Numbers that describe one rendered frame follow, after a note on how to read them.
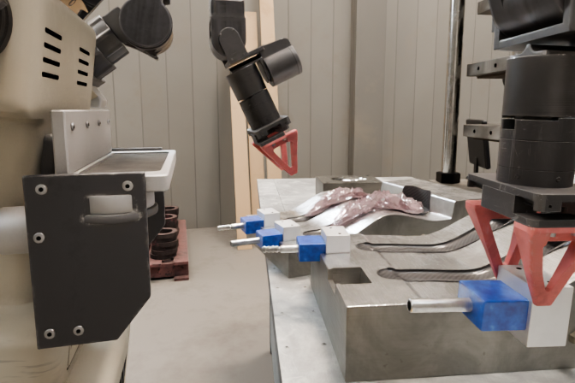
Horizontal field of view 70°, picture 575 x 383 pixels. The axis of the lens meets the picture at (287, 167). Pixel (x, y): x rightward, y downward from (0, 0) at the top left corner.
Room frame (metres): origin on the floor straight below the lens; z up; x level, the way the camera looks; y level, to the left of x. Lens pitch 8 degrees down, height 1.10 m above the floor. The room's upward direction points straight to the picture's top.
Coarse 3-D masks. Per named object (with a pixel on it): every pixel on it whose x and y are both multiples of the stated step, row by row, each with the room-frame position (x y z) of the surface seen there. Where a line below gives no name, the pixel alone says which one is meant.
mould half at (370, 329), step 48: (384, 240) 0.66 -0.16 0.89; (432, 240) 0.67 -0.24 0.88; (480, 240) 0.61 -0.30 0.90; (336, 288) 0.47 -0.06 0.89; (384, 288) 0.47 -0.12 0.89; (432, 288) 0.47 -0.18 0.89; (336, 336) 0.47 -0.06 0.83; (384, 336) 0.42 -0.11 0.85; (432, 336) 0.43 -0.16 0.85; (480, 336) 0.43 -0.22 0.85
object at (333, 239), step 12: (324, 228) 0.62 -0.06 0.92; (336, 228) 0.62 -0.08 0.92; (300, 240) 0.60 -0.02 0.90; (312, 240) 0.60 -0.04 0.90; (324, 240) 0.60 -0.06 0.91; (336, 240) 0.59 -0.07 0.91; (348, 240) 0.59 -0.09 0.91; (264, 252) 0.60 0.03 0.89; (288, 252) 0.60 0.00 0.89; (300, 252) 0.59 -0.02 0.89; (312, 252) 0.59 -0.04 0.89; (324, 252) 0.59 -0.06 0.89; (336, 252) 0.59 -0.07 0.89; (348, 252) 0.59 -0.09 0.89
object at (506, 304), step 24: (480, 288) 0.35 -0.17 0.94; (504, 288) 0.35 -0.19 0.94; (528, 288) 0.33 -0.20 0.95; (432, 312) 0.34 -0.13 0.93; (480, 312) 0.33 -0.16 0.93; (504, 312) 0.33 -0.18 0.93; (528, 312) 0.33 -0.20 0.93; (552, 312) 0.33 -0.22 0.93; (528, 336) 0.32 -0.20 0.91; (552, 336) 0.33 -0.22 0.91
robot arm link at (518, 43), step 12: (564, 0) 0.32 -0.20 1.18; (564, 12) 0.31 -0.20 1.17; (492, 24) 0.39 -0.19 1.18; (564, 24) 0.31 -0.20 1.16; (504, 36) 0.38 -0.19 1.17; (516, 36) 0.36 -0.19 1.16; (528, 36) 0.35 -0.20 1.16; (540, 36) 0.33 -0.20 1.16; (552, 36) 0.33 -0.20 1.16; (564, 36) 0.33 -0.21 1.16; (504, 48) 0.38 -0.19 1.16; (516, 48) 0.38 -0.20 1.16
